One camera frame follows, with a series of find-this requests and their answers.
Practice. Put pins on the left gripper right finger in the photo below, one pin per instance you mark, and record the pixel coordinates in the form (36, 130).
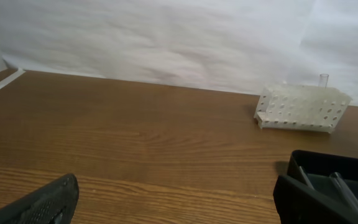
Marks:
(300, 205)

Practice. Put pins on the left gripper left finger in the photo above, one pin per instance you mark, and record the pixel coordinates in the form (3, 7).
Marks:
(45, 202)

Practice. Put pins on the clear test tube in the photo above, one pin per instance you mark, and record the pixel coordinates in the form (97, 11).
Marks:
(306, 178)
(346, 193)
(323, 81)

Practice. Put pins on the black tray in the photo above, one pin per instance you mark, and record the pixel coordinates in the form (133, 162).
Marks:
(337, 163)

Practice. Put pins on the white test tube rack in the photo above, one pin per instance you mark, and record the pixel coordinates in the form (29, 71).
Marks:
(300, 109)

